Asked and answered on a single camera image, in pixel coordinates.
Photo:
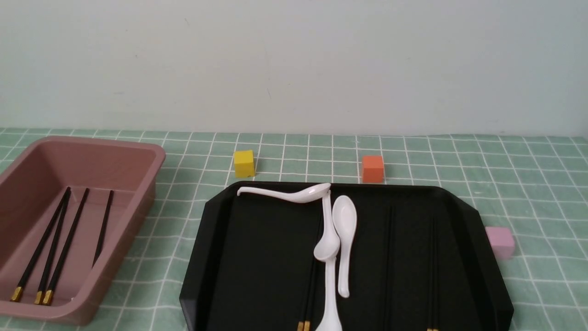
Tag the black chopstick gold tip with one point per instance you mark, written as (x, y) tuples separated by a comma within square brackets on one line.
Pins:
[(311, 306), (307, 296)]

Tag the white spoon top horizontal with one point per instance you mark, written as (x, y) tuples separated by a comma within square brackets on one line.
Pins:
[(307, 195)]

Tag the yellow cube block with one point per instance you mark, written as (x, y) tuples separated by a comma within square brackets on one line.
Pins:
[(244, 164)]

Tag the white spoon right upright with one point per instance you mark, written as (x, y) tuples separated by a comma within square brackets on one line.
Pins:
[(345, 222)]

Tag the orange cube block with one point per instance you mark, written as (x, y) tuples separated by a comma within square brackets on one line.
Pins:
[(372, 169)]

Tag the white spoon centre inverted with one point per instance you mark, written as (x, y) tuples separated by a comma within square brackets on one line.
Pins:
[(329, 243)]

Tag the black plastic tray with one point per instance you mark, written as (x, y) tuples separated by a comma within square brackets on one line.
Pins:
[(251, 259)]

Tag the white spoon bottom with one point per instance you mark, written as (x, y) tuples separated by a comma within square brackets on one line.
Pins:
[(330, 319)]

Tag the black chopstick bin rightmost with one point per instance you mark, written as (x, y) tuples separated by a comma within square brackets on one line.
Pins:
[(102, 234)]

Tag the black chopstick bin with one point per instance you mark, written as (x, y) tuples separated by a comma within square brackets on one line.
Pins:
[(18, 292), (102, 234), (51, 255), (50, 289)]

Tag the pink cube block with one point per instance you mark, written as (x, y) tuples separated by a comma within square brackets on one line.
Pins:
[(502, 242)]

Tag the pink plastic bin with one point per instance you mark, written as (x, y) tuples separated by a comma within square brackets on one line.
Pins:
[(32, 187)]

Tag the black chopstick bin leftmost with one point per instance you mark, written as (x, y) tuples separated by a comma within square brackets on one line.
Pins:
[(18, 292)]

